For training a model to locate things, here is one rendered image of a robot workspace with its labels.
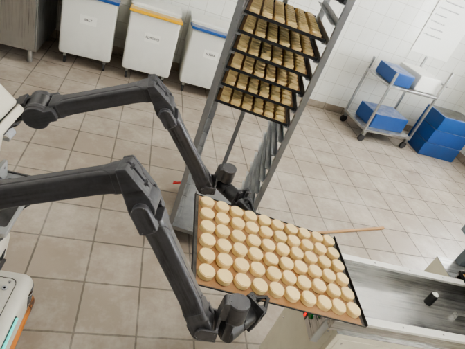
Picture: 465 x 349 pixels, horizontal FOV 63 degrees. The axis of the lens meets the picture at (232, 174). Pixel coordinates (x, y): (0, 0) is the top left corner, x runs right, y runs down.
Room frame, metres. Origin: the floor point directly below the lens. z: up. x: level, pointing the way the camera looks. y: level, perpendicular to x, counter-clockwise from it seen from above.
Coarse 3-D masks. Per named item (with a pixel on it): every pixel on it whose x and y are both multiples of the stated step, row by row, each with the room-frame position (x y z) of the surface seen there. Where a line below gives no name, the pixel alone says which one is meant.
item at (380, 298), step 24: (360, 288) 1.14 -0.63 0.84; (384, 288) 1.19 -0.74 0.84; (408, 288) 1.25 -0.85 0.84; (288, 312) 1.16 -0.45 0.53; (384, 312) 1.06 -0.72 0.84; (408, 312) 1.11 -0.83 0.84; (432, 312) 1.16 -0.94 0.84; (288, 336) 1.08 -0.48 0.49; (336, 336) 0.89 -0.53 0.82; (360, 336) 0.91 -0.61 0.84
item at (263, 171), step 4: (264, 132) 2.48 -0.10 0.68; (264, 136) 2.41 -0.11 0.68; (264, 140) 2.36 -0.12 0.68; (264, 144) 2.31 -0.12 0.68; (264, 148) 2.25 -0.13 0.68; (264, 152) 2.19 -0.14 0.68; (264, 156) 2.14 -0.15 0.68; (264, 160) 2.10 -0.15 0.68; (264, 164) 2.05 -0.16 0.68; (260, 168) 1.99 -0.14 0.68; (264, 168) 2.00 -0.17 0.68; (260, 172) 1.94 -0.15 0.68; (264, 172) 1.94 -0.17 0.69; (260, 176) 1.90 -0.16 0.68; (264, 176) 1.90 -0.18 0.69; (260, 180) 1.86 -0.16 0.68; (264, 180) 1.86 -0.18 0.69
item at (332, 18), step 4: (324, 0) 2.48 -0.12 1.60; (320, 4) 2.38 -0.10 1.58; (324, 4) 2.41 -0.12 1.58; (328, 4) 2.28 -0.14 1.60; (324, 8) 2.27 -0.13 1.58; (328, 8) 2.23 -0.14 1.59; (328, 12) 2.17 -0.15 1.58; (332, 12) 2.07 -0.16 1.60; (328, 16) 2.05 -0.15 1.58; (332, 16) 2.03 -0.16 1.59; (336, 16) 1.94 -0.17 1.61; (328, 20) 1.95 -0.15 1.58; (332, 20) 1.98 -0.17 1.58; (336, 20) 1.90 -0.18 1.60; (332, 24) 1.86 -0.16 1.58; (336, 24) 1.86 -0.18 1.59
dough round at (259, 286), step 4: (256, 280) 0.82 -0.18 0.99; (260, 280) 0.83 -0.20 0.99; (252, 284) 0.81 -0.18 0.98; (256, 284) 0.81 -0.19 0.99; (260, 284) 0.82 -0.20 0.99; (264, 284) 0.82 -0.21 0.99; (252, 288) 0.80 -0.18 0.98; (256, 288) 0.79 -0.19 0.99; (260, 288) 0.80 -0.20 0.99; (264, 288) 0.81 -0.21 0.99; (256, 292) 0.79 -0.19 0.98; (260, 292) 0.79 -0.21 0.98; (264, 292) 0.80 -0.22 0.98
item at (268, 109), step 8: (224, 88) 1.99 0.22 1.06; (224, 96) 1.88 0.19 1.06; (232, 96) 1.94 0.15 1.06; (240, 96) 1.98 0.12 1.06; (248, 96) 2.01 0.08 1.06; (232, 104) 1.86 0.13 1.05; (240, 104) 1.92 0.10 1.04; (248, 104) 1.91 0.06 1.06; (256, 104) 1.95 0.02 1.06; (264, 104) 2.05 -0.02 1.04; (272, 104) 2.06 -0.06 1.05; (256, 112) 1.87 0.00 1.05; (264, 112) 1.90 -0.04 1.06; (272, 112) 1.95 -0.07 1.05; (280, 112) 1.97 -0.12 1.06; (280, 120) 1.89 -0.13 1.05
